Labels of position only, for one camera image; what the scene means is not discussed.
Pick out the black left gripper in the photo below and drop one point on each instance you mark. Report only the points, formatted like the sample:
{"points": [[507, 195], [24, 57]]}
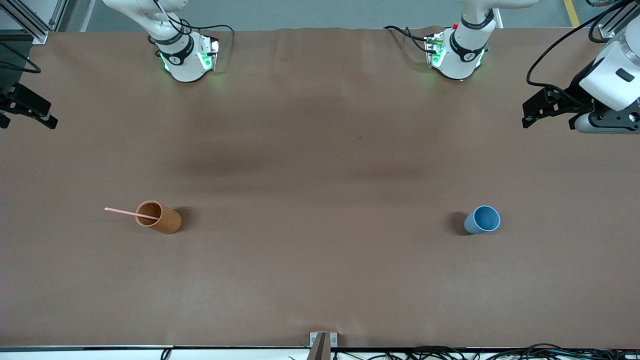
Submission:
{"points": [[576, 93]]}

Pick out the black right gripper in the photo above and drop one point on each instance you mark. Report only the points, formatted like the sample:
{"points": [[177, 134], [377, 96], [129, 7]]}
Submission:
{"points": [[20, 102]]}

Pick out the pink chopstick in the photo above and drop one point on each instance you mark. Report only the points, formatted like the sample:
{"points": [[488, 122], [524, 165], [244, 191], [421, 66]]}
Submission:
{"points": [[122, 212]]}

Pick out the blue cup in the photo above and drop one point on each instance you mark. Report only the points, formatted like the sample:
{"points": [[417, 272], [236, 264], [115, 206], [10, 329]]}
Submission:
{"points": [[482, 220]]}

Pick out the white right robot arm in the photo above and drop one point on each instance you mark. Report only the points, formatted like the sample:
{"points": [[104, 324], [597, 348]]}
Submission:
{"points": [[182, 65]]}

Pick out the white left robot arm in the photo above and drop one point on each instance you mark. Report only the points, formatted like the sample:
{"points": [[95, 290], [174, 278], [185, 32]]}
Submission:
{"points": [[617, 60]]}

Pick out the orange cup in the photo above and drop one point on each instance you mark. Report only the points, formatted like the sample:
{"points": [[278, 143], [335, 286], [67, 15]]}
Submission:
{"points": [[167, 222]]}

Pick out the yellow floor tape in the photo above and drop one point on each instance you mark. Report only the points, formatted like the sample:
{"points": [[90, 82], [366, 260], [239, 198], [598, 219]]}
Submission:
{"points": [[571, 12]]}

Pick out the brown table cover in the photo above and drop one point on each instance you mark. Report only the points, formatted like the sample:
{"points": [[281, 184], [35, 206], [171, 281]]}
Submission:
{"points": [[320, 275]]}

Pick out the aluminium frame post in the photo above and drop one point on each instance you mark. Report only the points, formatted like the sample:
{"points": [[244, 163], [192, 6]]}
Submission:
{"points": [[612, 27], [35, 27]]}

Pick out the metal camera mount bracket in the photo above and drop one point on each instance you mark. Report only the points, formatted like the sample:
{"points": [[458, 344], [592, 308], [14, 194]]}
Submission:
{"points": [[323, 342]]}

